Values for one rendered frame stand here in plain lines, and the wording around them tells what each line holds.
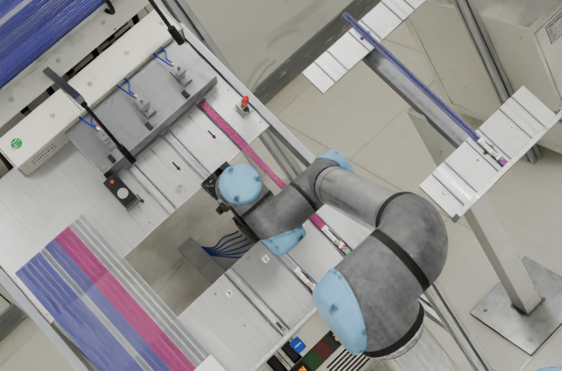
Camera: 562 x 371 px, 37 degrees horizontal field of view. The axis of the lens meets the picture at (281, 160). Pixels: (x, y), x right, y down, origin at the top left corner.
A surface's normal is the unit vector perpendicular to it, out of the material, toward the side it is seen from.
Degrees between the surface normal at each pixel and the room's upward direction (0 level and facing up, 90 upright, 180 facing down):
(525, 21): 0
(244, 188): 57
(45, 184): 44
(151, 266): 0
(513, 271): 90
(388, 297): 70
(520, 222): 0
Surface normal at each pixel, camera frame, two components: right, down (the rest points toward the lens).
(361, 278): -0.17, -0.40
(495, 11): -0.47, -0.67
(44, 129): 0.00, -0.25
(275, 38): 0.50, 0.33
